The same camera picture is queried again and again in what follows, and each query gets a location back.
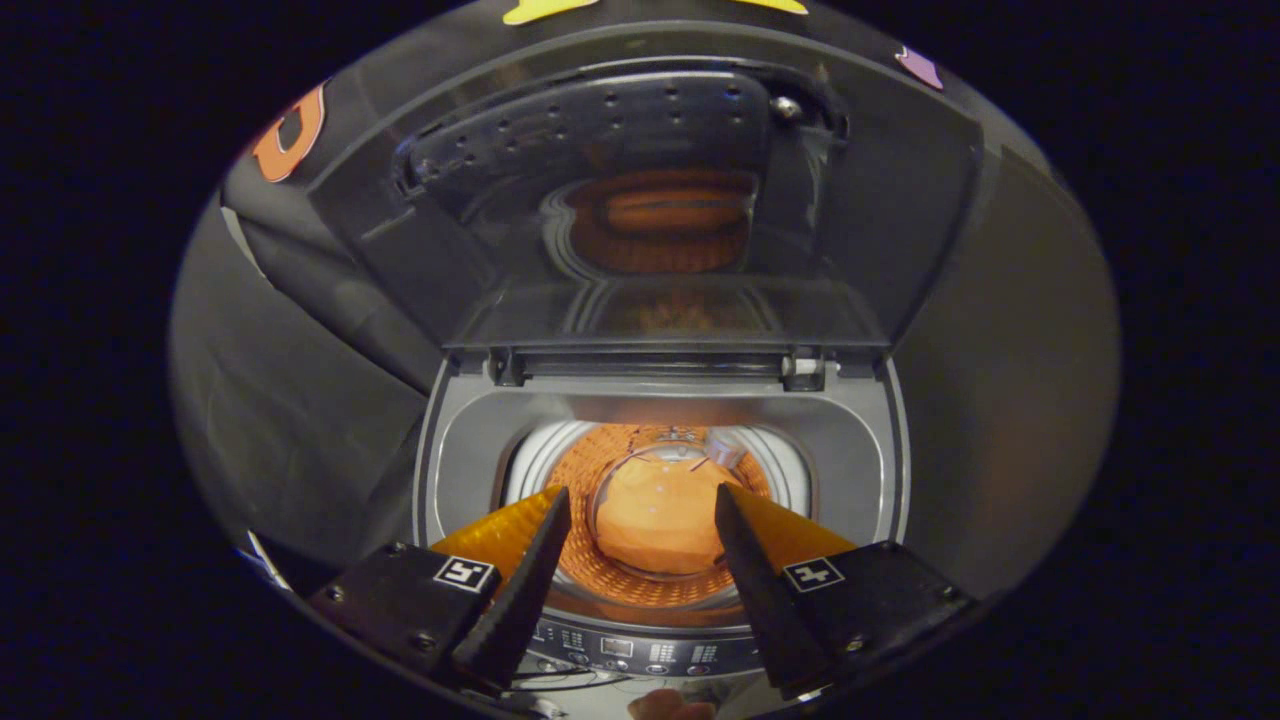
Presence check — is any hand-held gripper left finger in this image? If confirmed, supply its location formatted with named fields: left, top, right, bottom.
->
left=308, top=487, right=573, bottom=696

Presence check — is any orange polo shirt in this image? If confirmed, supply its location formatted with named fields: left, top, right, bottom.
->
left=595, top=455, right=726, bottom=576

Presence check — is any dark washing machine lid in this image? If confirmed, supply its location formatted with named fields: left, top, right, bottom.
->
left=305, top=20, right=986, bottom=379

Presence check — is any thin black cable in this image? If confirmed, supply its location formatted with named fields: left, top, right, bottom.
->
left=505, top=666, right=641, bottom=695

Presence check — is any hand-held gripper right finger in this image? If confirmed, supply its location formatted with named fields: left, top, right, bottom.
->
left=714, top=483, right=976, bottom=701

